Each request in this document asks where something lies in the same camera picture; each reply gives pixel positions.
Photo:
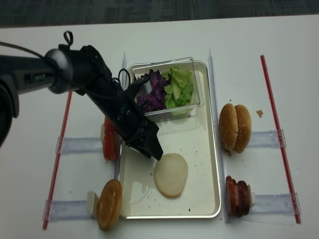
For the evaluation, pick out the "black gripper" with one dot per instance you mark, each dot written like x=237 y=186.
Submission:
x=138 y=132

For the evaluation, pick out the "pale bottom bun slice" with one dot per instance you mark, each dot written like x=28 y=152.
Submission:
x=170 y=175

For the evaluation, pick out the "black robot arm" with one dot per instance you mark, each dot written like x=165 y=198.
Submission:
x=82 y=71

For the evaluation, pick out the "red tomato slices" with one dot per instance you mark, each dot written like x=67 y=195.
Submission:
x=110 y=150

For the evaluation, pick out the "green lettuce leaves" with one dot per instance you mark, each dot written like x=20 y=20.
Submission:
x=179 y=88

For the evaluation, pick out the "clear tomato pusher track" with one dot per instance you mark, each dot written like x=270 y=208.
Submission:
x=73 y=145

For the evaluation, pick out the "front red meat patty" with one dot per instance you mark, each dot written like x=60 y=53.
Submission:
x=232 y=197

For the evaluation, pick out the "rear dark meat patty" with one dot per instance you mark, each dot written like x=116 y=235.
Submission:
x=244 y=199

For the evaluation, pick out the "bread crumb piece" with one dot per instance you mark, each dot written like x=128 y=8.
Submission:
x=259 y=113

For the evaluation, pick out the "shredded purple cabbage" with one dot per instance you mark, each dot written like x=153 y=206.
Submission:
x=154 y=100

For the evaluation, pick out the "silver metal tray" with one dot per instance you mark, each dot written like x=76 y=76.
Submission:
x=192 y=138

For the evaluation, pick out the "brown bottom bun slice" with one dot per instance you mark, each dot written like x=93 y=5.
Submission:
x=109 y=205

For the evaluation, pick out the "left sesame top bun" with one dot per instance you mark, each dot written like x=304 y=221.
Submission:
x=228 y=127

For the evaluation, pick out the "sesame bun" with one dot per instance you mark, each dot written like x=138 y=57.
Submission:
x=228 y=127
x=244 y=128

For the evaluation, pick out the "clear plastic salad container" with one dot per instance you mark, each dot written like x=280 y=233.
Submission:
x=184 y=64

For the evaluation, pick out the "right sesame top bun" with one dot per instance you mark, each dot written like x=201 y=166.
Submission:
x=244 y=128

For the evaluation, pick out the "white patty pusher block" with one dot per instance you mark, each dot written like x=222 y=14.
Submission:
x=252 y=197

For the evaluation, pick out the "clear top bun track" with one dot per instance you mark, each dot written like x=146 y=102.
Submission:
x=267 y=139

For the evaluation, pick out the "clear patty pusher track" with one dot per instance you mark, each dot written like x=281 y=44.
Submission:
x=286 y=204

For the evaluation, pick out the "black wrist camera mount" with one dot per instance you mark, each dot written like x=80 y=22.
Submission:
x=134 y=87

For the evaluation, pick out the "left red rail strip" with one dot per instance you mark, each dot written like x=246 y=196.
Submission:
x=56 y=164

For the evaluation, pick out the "red rail strip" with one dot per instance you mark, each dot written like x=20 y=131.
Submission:
x=56 y=164
x=295 y=202

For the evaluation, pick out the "right red rail strip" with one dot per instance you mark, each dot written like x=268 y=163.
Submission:
x=295 y=202

